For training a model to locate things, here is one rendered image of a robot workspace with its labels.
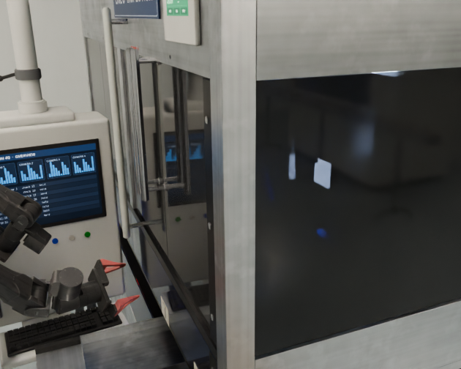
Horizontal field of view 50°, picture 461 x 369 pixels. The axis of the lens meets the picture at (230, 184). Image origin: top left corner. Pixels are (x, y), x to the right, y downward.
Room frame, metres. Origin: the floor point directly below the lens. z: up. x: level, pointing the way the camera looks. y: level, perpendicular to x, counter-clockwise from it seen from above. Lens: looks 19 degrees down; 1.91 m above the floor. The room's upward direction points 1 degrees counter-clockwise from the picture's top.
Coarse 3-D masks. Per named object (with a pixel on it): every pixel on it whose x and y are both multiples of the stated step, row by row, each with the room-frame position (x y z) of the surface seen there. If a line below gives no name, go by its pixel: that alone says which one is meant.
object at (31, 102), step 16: (16, 0) 1.72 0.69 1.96; (16, 16) 1.72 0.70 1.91; (16, 32) 1.72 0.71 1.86; (32, 32) 1.76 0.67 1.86; (16, 48) 1.72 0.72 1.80; (32, 48) 1.74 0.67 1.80; (16, 64) 1.73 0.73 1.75; (32, 64) 1.73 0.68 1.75; (0, 80) 1.77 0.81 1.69; (32, 80) 1.73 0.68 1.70; (32, 96) 1.72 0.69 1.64; (32, 112) 1.71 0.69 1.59
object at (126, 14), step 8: (120, 0) 1.63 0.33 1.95; (128, 0) 1.51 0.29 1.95; (136, 0) 1.41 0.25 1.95; (144, 0) 1.32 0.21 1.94; (152, 0) 1.24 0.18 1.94; (120, 8) 1.64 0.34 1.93; (128, 8) 1.52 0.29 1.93; (136, 8) 1.42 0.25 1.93; (144, 8) 1.33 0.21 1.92; (152, 8) 1.25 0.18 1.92; (120, 16) 1.65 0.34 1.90; (128, 16) 1.53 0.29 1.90; (136, 16) 1.42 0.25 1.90; (144, 16) 1.33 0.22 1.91; (152, 16) 1.25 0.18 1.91
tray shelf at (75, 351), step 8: (80, 344) 1.36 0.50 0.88; (48, 352) 1.32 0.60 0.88; (56, 352) 1.32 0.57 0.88; (64, 352) 1.32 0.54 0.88; (72, 352) 1.32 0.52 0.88; (80, 352) 1.32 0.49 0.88; (40, 360) 1.28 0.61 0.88; (48, 360) 1.28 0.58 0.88; (56, 360) 1.28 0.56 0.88; (64, 360) 1.28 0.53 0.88; (72, 360) 1.28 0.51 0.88; (80, 360) 1.28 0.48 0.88; (40, 368) 1.25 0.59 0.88; (48, 368) 1.25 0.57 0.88; (56, 368) 1.25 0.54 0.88; (64, 368) 1.25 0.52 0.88; (72, 368) 1.24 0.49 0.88; (80, 368) 1.24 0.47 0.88
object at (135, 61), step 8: (136, 56) 1.25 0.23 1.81; (136, 64) 1.24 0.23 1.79; (136, 72) 1.24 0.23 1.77; (136, 80) 1.24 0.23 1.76; (136, 88) 1.24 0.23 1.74; (136, 96) 1.24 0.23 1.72; (136, 104) 1.24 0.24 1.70; (136, 112) 1.25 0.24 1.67; (136, 120) 1.25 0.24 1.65; (136, 128) 1.25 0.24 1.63; (144, 136) 1.25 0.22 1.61; (144, 144) 1.25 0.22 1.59; (144, 152) 1.25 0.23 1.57; (144, 160) 1.25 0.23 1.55; (144, 168) 1.25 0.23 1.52; (144, 176) 1.24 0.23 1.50; (144, 184) 1.24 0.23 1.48; (144, 192) 1.24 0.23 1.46; (144, 200) 1.24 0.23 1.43
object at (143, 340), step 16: (160, 320) 1.46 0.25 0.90; (80, 336) 1.36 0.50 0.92; (96, 336) 1.38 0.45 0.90; (112, 336) 1.40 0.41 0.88; (128, 336) 1.40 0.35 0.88; (144, 336) 1.40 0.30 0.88; (160, 336) 1.40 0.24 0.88; (96, 352) 1.32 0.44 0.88; (112, 352) 1.32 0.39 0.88; (128, 352) 1.31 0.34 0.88; (144, 352) 1.31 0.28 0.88; (160, 352) 1.31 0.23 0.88; (176, 352) 1.31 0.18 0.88; (96, 368) 1.24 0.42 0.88; (112, 368) 1.24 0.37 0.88; (128, 368) 1.24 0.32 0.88; (144, 368) 1.24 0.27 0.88; (160, 368) 1.20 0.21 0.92; (176, 368) 1.21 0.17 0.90
